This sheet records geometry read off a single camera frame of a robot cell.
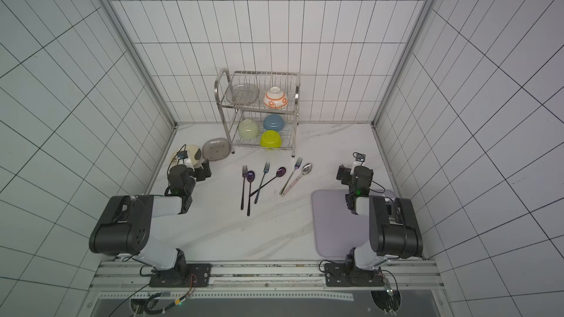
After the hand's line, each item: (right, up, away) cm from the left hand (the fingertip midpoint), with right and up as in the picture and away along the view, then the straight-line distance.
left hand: (197, 164), depth 95 cm
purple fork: (+21, -5, +3) cm, 21 cm away
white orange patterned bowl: (+35, +28, -8) cm, 46 cm away
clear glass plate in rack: (+20, +31, -1) cm, 37 cm away
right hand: (+67, +1, -1) cm, 67 cm away
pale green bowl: (+21, +16, +11) cm, 29 cm away
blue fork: (+30, -4, +5) cm, 31 cm away
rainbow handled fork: (+45, -2, +7) cm, 45 cm away
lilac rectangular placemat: (+60, -24, -11) cm, 66 cm away
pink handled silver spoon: (+49, -3, +5) cm, 49 cm away
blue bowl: (+33, +20, +15) cm, 42 cm away
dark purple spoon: (+37, -4, +3) cm, 37 cm away
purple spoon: (+24, -6, +2) cm, 24 cm away
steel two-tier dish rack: (+13, +23, +10) cm, 28 cm away
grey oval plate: (+4, +6, +12) cm, 15 cm away
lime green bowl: (+32, +11, +8) cm, 35 cm away
